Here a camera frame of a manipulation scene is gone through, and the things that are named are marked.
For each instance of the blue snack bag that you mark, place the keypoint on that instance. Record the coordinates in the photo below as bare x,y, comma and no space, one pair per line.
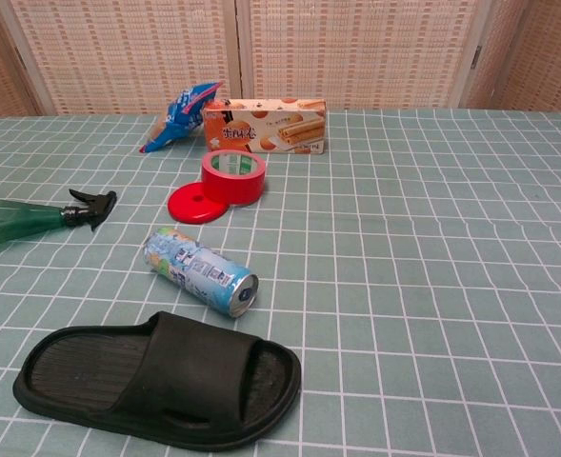
181,119

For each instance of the green spray bottle black trigger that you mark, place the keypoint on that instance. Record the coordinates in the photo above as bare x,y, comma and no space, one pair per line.
18,218

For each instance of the orange egg roll box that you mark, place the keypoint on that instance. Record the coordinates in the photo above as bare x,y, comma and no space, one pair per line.
266,126

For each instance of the red tape roll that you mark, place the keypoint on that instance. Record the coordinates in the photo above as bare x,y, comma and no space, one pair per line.
233,181

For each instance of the green checkered tablecloth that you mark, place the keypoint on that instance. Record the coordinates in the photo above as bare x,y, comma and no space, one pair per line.
404,285

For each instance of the black rubber slipper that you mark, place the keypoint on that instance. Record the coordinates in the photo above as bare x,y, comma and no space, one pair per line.
166,371

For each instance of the red round plastic lid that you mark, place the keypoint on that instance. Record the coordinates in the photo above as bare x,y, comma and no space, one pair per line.
193,202

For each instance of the woven folding screen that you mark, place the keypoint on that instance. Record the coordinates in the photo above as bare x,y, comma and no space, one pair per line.
308,52

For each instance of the light blue drink can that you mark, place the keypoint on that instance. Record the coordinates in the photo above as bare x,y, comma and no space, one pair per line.
199,269

